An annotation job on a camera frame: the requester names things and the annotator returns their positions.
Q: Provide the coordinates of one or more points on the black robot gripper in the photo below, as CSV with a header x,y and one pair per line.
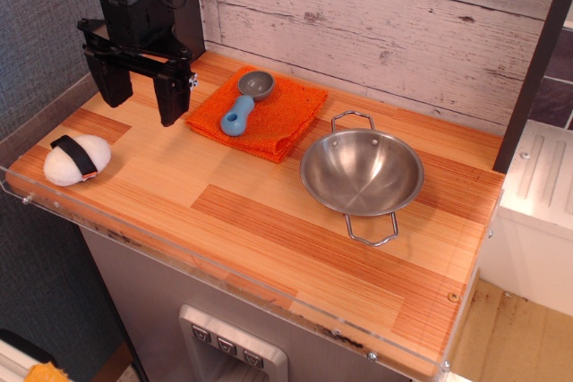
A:
x,y
138,36

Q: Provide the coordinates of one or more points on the blue handled grey spoon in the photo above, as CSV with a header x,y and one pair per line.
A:
x,y
254,87

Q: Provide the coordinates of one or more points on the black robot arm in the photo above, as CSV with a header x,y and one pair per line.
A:
x,y
138,36

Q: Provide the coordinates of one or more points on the white plush rice ball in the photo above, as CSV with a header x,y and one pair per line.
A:
x,y
73,160

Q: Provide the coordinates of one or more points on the orange folded cloth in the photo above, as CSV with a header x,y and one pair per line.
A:
x,y
275,124

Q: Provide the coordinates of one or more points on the clear acrylic table guard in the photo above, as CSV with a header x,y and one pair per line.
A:
x,y
388,287

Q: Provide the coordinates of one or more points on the silver dispenser panel with buttons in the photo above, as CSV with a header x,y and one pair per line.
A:
x,y
219,351

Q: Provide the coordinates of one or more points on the yellow object at corner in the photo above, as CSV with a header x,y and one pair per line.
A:
x,y
45,372

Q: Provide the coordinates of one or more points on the white ribbed box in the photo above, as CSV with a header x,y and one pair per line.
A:
x,y
528,251

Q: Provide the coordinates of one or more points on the steel bowl with handles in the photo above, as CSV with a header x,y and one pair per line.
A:
x,y
358,170

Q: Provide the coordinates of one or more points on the dark vertical post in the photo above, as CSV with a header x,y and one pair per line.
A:
x,y
547,41

